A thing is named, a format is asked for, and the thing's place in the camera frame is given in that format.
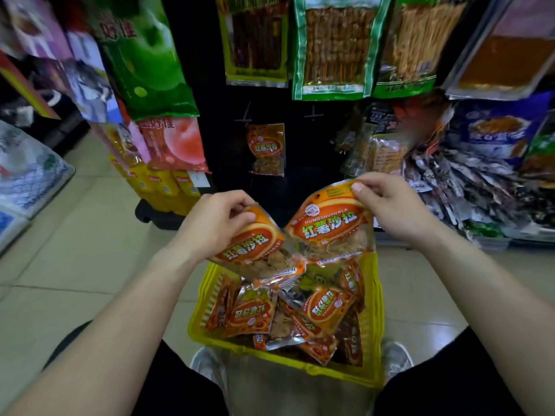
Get person's right hand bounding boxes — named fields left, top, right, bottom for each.
left=350, top=172, right=434, bottom=247

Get person's left hand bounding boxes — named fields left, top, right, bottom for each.
left=171, top=189, right=257, bottom=263

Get pile of orange snack packets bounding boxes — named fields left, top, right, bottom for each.
left=204, top=259, right=366, bottom=368

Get yellow plastic shopping basket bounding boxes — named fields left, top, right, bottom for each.
left=187, top=251, right=386, bottom=389

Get person's right forearm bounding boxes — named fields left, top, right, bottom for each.
left=416, top=231, right=555, bottom=416

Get person's left forearm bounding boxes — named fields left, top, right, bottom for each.
left=4, top=248, right=205, bottom=416

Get blue printed snack bag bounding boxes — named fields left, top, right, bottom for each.
left=444, top=90, right=554, bottom=165

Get person's white left shoe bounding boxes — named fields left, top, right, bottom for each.
left=189, top=346, right=228, bottom=395

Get person's white shoe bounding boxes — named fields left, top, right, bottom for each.
left=189, top=346, right=228, bottom=395
left=381, top=340, right=415, bottom=380

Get person's white right shoe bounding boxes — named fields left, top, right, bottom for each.
left=381, top=340, right=415, bottom=380

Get green vegetable snack packet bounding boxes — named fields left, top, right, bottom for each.
left=518, top=121, right=555, bottom=187

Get person's black trousers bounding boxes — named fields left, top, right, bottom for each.
left=43, top=320, right=526, bottom=416

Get green stick snack packet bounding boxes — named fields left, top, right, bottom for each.
left=372, top=0, right=478, bottom=100

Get white price card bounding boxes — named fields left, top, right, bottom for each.
left=187, top=170, right=212, bottom=189

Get strip of orange-beige packets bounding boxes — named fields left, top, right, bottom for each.
left=340, top=101, right=410, bottom=178

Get black base plinth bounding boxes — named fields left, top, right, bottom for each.
left=134, top=198, right=196, bottom=232

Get hanging yellow red-label packets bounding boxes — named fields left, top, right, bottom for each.
left=102, top=123, right=204, bottom=217

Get pile of small white packets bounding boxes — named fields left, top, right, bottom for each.
left=401, top=144, right=534, bottom=241

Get pink peach print bag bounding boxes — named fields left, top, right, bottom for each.
left=136, top=116, right=210, bottom=173

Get green-bordered skewer packet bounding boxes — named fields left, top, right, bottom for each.
left=291, top=0, right=394, bottom=102

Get green apple print bag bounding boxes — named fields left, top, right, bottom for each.
left=80, top=0, right=200, bottom=122

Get cartoon print packet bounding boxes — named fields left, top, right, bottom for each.
left=56, top=29, right=124, bottom=125

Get brown clear flat packet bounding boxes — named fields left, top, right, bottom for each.
left=442, top=0, right=555, bottom=102

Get white printed sack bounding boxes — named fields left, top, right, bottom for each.
left=0, top=120, right=76, bottom=220

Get yellow-edged dark stick packet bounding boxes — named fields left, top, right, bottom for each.
left=215, top=0, right=290, bottom=89

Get blue printed sack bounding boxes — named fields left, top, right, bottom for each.
left=0, top=205, right=32, bottom=256

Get orange slanted sign strip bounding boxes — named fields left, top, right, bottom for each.
left=0, top=51, right=61, bottom=121

